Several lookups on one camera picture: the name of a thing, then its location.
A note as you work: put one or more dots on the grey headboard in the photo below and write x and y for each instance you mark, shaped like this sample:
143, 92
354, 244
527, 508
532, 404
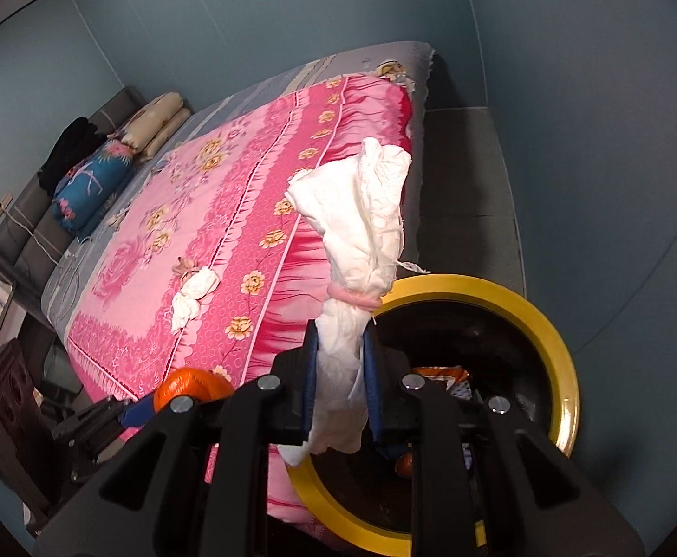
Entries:
31, 226

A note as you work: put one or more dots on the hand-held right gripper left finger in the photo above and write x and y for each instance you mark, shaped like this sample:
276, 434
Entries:
312, 377

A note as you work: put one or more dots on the black clothing pile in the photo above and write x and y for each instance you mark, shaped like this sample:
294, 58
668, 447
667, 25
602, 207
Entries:
71, 151

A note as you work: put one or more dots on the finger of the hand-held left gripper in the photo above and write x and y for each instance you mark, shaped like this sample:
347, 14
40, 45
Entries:
138, 412

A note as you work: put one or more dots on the yellow rimmed black trash bin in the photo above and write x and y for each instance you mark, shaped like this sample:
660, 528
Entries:
489, 290

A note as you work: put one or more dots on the beige stacked pillows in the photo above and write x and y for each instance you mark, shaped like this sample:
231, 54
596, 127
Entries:
153, 125

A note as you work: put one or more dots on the wall socket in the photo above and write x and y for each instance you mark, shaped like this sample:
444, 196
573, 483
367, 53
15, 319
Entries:
5, 204

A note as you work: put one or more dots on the blue floral bolster pillow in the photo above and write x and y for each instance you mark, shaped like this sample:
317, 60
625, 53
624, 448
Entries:
95, 185

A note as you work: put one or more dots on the pink floral blanket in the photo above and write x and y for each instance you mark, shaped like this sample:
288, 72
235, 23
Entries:
158, 243

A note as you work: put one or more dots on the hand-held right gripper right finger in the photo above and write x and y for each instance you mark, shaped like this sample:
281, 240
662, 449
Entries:
373, 394

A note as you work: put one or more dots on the white cloth garment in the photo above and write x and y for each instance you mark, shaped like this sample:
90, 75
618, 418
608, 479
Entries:
361, 214

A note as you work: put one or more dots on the white tissue bundle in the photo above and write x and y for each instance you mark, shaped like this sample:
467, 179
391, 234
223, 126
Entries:
196, 293

